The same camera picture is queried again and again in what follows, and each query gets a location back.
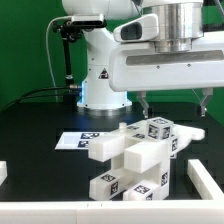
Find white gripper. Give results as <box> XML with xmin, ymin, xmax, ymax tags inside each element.
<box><xmin>109</xmin><ymin>31</ymin><xmax>224</xmax><ymax>119</ymax></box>

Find white marker cube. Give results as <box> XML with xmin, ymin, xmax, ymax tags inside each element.
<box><xmin>146</xmin><ymin>117</ymin><xmax>174</xmax><ymax>140</ymax></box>

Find white chair back frame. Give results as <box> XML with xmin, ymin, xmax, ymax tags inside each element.
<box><xmin>116</xmin><ymin>121</ymin><xmax>205</xmax><ymax>163</ymax></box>

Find white chair seat block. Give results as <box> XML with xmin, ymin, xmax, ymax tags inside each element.
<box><xmin>88</xmin><ymin>134</ymin><xmax>170</xmax><ymax>201</ymax></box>

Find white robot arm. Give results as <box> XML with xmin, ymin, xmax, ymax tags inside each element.
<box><xmin>62</xmin><ymin>0</ymin><xmax>224</xmax><ymax>115</ymax></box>

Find white small block left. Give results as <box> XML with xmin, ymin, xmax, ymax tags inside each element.
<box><xmin>0</xmin><ymin>161</ymin><xmax>7</xmax><ymax>186</ymax></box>

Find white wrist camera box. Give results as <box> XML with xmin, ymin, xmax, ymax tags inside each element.
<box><xmin>113</xmin><ymin>14</ymin><xmax>159</xmax><ymax>43</ymax></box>

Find black cables at base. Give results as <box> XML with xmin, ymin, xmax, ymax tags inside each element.
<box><xmin>0</xmin><ymin>85</ymin><xmax>82</xmax><ymax>113</ymax></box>

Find white marker base plate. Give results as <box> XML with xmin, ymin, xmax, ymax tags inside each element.
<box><xmin>55</xmin><ymin>132</ymin><xmax>104</xmax><ymax>150</ymax></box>

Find white border wall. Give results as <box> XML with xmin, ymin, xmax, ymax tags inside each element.
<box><xmin>0</xmin><ymin>160</ymin><xmax>224</xmax><ymax>224</ymax></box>

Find black camera on stand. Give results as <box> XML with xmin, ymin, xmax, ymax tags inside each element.
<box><xmin>52</xmin><ymin>14</ymin><xmax>109</xmax><ymax>111</ymax></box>

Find white camera cable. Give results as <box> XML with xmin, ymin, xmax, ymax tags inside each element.
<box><xmin>45</xmin><ymin>15</ymin><xmax>73</xmax><ymax>103</ymax></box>

